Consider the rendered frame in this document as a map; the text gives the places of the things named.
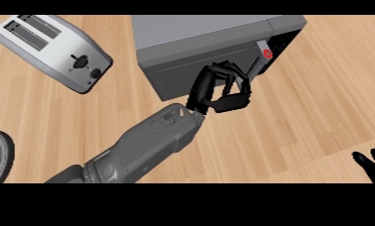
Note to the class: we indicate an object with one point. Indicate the silver two-slot toaster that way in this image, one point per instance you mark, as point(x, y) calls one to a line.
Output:
point(53, 50)

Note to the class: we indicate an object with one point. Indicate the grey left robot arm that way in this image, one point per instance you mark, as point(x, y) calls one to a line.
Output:
point(146, 144)

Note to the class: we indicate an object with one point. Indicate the grey microwave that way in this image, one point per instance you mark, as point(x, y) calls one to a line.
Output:
point(199, 31)

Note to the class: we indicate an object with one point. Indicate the dark grey microwave door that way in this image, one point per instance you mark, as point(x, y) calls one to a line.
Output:
point(169, 74)

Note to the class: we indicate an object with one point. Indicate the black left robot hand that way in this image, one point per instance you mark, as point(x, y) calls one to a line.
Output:
point(228, 101)

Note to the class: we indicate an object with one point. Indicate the dark round object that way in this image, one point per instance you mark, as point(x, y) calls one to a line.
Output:
point(4, 157)

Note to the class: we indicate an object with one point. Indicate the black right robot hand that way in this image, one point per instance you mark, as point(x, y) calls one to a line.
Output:
point(366, 165)

